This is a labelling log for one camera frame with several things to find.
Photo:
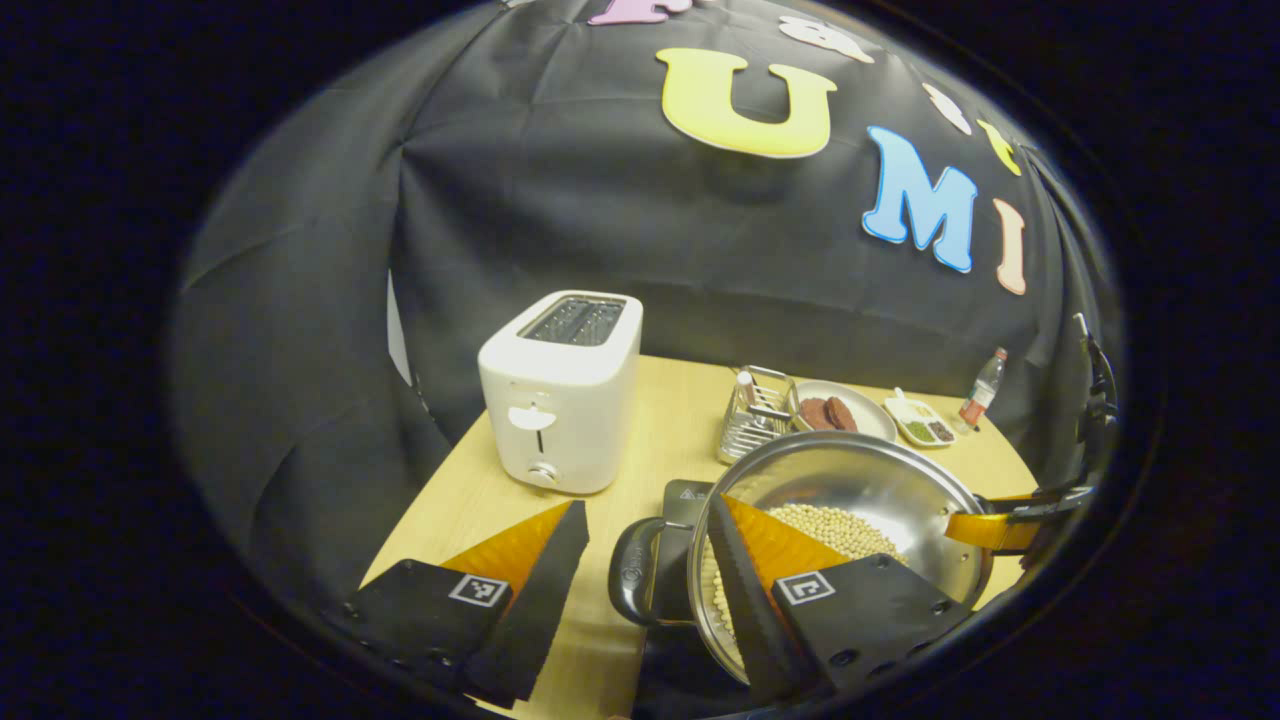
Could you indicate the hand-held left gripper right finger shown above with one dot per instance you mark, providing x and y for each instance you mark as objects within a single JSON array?
[{"x": 745, "y": 610}]

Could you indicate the clear red label water bottle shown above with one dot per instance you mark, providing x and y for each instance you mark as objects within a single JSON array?
[{"x": 982, "y": 395}]

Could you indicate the pile of soybeans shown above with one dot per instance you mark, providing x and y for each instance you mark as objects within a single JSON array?
[{"x": 840, "y": 530}]

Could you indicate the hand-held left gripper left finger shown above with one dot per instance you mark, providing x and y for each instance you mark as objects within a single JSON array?
[{"x": 545, "y": 600}]

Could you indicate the black induction cooktop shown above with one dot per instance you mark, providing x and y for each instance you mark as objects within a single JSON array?
[{"x": 688, "y": 500}]

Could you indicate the white toaster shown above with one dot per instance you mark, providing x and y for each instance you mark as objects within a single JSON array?
[{"x": 560, "y": 400}]

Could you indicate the round white plate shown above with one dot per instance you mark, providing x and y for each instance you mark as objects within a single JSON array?
[{"x": 872, "y": 420}]

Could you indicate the brown meat patty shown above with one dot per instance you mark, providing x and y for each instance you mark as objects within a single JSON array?
[
  {"x": 812, "y": 413},
  {"x": 843, "y": 414}
]

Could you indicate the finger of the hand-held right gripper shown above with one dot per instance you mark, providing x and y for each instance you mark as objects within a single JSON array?
[{"x": 985, "y": 530}]

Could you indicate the black backdrop cloth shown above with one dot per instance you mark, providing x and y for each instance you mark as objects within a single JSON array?
[{"x": 650, "y": 250}]

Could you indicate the white divided bean dish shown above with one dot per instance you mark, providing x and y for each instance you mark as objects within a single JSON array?
[{"x": 920, "y": 420}]

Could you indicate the pink striped straw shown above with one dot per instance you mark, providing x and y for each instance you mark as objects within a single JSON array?
[{"x": 746, "y": 387}]

